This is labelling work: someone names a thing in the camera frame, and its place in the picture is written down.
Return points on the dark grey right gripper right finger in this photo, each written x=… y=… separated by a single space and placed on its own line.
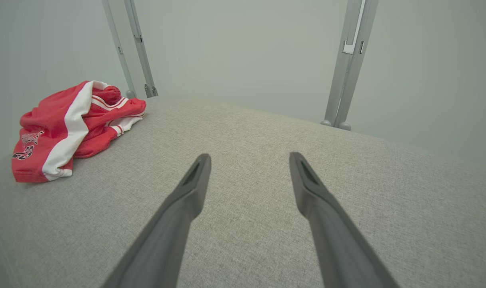
x=338 y=240

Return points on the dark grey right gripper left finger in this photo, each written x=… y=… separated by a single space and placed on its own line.
x=166 y=240

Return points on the red white-sleeved basketball jersey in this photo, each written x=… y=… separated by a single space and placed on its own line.
x=120 y=112

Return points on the red white-striped basketball shorts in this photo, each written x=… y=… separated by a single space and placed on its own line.
x=46 y=120

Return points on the grey fabric sofa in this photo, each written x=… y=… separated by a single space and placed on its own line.
x=246 y=132

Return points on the grey stand with twin feet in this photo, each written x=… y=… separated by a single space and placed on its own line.
x=346 y=80

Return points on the grey stand with bolted bracket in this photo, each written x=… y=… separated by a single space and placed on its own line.
x=134 y=48

